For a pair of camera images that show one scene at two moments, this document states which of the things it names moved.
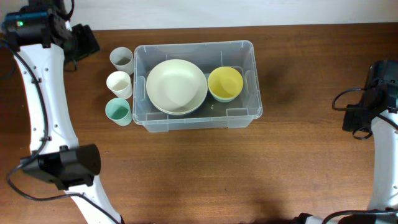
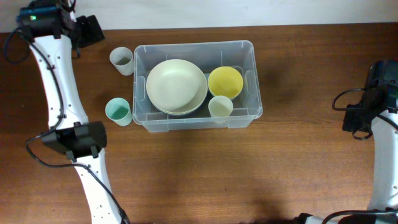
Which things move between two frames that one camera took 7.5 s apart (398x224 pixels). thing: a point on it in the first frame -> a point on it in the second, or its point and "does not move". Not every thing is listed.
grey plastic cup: x=122 y=59 does not move
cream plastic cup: x=119 y=83 -> x=220 y=107
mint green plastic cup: x=118 y=110 does not move
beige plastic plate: x=176 y=86 does not move
